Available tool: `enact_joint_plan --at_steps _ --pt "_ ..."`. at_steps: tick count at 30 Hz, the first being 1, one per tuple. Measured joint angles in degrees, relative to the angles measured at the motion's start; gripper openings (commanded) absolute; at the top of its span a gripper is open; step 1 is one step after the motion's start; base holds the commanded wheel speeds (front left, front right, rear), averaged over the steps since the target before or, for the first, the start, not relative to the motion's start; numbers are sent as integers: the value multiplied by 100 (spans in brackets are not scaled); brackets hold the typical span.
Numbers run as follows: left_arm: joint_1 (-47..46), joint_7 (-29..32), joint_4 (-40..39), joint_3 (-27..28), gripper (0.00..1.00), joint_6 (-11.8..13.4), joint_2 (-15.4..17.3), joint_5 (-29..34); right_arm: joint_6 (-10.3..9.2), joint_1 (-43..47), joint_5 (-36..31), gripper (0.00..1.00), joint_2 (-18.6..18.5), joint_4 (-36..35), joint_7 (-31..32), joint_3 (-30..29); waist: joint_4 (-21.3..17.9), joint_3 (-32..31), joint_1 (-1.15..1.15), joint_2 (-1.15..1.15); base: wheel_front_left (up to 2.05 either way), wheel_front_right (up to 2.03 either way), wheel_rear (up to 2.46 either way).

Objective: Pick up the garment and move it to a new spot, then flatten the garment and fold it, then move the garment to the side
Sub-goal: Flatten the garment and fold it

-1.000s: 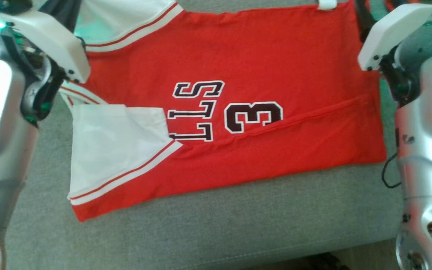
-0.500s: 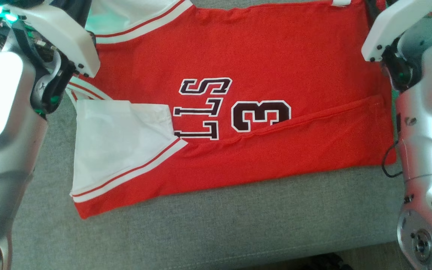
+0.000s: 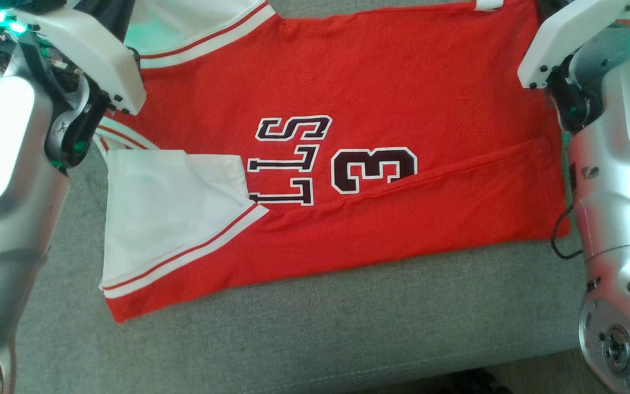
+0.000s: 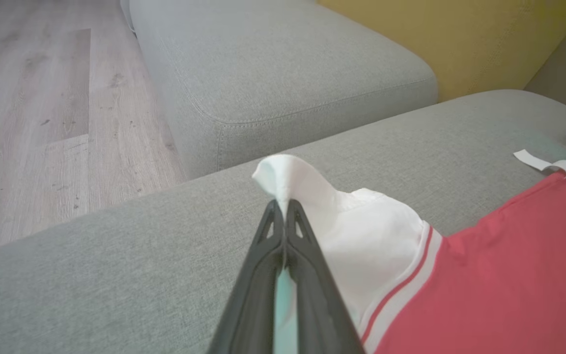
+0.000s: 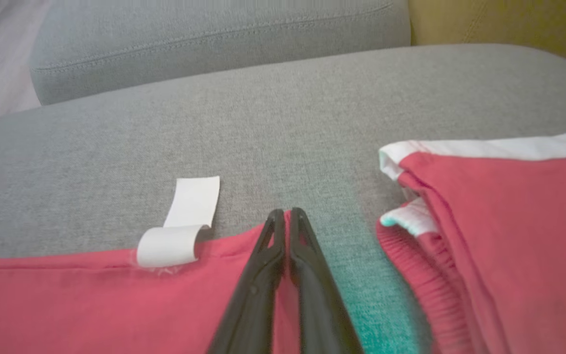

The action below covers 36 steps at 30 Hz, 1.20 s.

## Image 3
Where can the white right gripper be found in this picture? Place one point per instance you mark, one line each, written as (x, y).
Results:
(561, 38)

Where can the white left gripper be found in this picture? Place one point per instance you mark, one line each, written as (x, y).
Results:
(91, 60)

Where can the red basketball jersey white trim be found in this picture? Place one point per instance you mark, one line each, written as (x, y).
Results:
(402, 82)

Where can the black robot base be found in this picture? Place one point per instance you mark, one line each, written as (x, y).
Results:
(476, 383)

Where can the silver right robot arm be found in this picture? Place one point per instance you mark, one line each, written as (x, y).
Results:
(621, 191)

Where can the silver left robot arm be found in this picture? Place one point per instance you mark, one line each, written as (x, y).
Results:
(3, 219)

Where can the large grey sofa seat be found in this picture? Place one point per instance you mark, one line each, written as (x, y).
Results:
(320, 339)

